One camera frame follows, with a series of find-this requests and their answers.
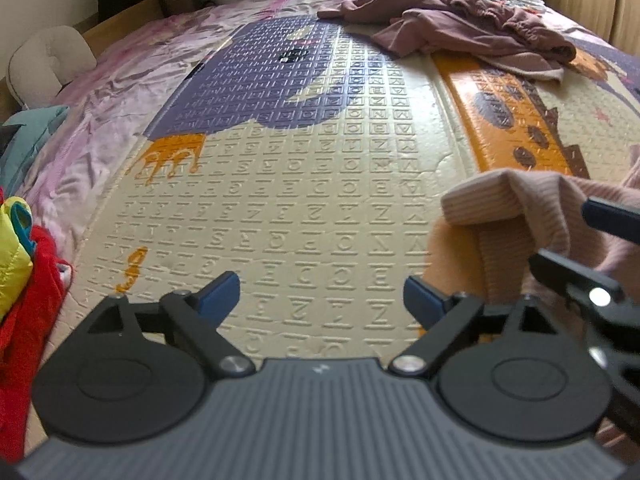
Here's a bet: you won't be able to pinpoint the printed foam play mat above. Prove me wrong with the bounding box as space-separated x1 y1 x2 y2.
65 10 640 376

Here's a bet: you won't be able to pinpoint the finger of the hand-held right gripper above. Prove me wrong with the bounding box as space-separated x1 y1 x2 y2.
528 249 628 323
581 196 640 246

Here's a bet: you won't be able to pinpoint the wooden wardrobe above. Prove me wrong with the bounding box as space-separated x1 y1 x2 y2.
542 0 640 56

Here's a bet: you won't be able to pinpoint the mauve elastic-cuff pants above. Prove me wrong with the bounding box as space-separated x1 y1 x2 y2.
424 0 577 63

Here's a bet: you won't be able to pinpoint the mauve striped garment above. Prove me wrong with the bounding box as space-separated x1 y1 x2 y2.
477 52 566 82

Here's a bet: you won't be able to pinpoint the yellow puffer jacket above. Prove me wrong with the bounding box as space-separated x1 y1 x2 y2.
0 197 36 321

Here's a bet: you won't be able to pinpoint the beige dimpled pillow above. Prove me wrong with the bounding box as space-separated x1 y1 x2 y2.
7 26 97 108

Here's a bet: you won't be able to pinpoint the pink floral bed sheet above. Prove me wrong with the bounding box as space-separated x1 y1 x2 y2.
20 0 618 281

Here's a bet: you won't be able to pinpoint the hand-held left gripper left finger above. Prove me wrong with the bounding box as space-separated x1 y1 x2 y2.
87 270 256 380

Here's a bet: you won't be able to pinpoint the wooden headboard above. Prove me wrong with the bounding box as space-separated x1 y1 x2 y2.
0 0 165 121

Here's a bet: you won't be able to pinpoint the mauve sweatshirt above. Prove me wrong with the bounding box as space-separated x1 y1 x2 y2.
317 0 531 68

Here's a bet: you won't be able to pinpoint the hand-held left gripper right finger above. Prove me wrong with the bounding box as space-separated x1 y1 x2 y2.
389 275 558 380

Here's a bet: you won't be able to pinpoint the pink striped baby shirt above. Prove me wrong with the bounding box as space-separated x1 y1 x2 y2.
440 145 640 451

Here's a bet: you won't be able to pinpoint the red fleece garment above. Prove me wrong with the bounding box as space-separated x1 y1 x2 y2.
0 187 76 463

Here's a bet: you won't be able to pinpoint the teal cloth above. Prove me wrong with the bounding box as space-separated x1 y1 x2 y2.
0 105 71 201

